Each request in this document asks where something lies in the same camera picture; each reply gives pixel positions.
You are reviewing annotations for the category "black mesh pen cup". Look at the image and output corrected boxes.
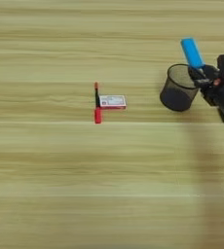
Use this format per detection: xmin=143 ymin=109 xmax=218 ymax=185
xmin=159 ymin=63 xmax=202 ymax=113

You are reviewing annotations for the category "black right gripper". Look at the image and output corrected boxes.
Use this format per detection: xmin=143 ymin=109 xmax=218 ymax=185
xmin=187 ymin=63 xmax=224 ymax=124

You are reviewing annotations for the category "red and black pen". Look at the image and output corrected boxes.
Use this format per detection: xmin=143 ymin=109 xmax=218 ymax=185
xmin=93 ymin=81 xmax=103 ymax=125

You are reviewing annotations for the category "blue rectangular eraser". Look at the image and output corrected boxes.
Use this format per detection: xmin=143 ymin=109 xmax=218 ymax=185
xmin=180 ymin=37 xmax=205 ymax=70

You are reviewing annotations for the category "small red white card box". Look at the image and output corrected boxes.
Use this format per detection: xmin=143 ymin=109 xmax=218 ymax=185
xmin=98 ymin=94 xmax=128 ymax=111

